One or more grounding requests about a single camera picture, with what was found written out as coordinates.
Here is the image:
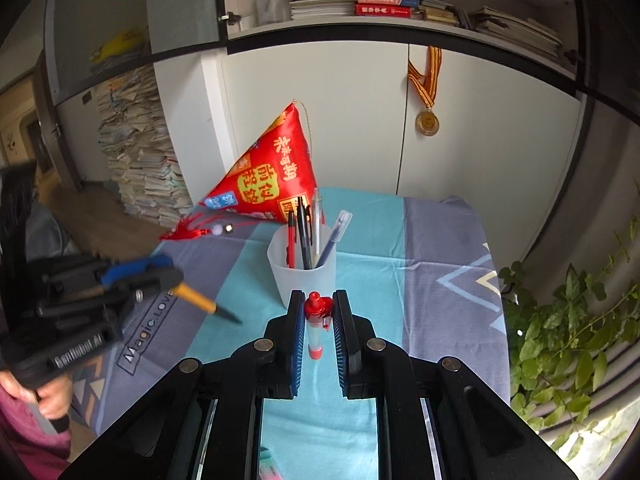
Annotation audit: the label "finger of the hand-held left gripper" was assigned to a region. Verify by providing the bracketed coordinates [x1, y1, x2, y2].
[100, 254, 174, 289]
[120, 267, 186, 306]

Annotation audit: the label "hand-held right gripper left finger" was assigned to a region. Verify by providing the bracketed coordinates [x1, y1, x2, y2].
[57, 289, 307, 480]

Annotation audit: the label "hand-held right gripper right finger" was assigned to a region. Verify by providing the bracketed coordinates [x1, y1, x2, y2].
[333, 289, 577, 480]

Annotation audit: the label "red clear pen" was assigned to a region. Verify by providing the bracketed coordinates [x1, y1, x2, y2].
[305, 291, 334, 361]

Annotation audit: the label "orange pen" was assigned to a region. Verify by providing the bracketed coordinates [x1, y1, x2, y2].
[172, 282, 244, 324]

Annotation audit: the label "frosted plastic cup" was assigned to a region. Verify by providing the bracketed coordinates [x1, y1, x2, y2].
[267, 222, 339, 311]

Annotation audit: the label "red black marker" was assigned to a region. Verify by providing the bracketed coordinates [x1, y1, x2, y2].
[286, 210, 297, 268]

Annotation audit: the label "white pen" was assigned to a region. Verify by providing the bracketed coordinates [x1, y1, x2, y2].
[312, 187, 325, 261]

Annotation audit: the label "person's left hand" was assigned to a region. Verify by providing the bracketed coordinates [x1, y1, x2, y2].
[0, 366, 75, 422]

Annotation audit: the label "red tassel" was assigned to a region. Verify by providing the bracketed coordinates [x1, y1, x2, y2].
[159, 212, 242, 242]

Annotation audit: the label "tall pile of books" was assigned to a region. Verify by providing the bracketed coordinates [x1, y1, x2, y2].
[95, 62, 194, 229]

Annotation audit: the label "blue grey tablecloth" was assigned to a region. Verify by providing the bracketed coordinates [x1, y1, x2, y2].
[70, 185, 514, 480]

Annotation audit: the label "person's dark hair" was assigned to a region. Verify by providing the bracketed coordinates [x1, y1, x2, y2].
[0, 164, 42, 271]

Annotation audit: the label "pink clothing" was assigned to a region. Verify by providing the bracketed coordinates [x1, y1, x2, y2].
[0, 385, 73, 480]

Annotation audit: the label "pink green eraser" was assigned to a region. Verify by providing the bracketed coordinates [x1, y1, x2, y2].
[257, 446, 279, 480]

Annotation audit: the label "red triangular pouch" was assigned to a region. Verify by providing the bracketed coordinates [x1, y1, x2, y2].
[200, 101, 327, 226]

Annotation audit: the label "green potted plant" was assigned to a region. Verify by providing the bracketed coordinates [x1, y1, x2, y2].
[497, 215, 640, 461]

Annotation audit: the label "yellow bag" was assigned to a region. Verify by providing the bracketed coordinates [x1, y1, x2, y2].
[89, 26, 152, 64]

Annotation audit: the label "white bookshelf cabinet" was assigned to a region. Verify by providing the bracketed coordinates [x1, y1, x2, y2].
[145, 0, 596, 281]

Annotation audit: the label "gold medal with ribbon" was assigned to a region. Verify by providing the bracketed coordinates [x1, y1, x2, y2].
[406, 45, 444, 137]

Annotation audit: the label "frosted glass cabinet door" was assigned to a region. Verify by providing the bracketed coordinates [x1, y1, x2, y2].
[42, 0, 229, 107]

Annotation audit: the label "clear pen holder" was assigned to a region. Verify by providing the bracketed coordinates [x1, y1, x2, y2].
[254, 0, 282, 24]

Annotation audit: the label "red hardcover books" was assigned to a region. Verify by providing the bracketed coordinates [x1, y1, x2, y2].
[355, 0, 424, 19]

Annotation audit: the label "small stack of books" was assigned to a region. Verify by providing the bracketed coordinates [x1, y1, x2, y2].
[420, 0, 462, 27]

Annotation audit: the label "stack of worn books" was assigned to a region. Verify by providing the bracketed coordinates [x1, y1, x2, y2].
[470, 5, 564, 59]

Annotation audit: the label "dark glass cabinet door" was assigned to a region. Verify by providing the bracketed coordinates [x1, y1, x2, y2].
[560, 0, 640, 127]

